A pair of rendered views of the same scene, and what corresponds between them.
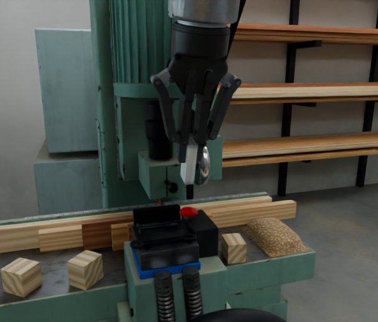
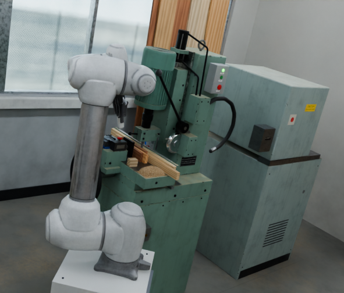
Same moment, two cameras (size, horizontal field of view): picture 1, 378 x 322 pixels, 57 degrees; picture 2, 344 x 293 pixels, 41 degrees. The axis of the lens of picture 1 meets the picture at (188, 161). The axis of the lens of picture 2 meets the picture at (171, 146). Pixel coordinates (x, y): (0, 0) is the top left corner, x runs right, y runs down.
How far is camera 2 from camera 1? 2.31 m
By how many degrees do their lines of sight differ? 60
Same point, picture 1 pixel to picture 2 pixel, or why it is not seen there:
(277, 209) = (170, 171)
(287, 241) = (143, 170)
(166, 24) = not seen: hidden behind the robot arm
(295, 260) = (139, 177)
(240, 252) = (129, 162)
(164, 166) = (137, 128)
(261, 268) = (131, 172)
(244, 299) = (126, 179)
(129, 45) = not seen: hidden behind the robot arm
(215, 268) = (106, 150)
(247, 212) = (161, 164)
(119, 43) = not seen: hidden behind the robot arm
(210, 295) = (103, 157)
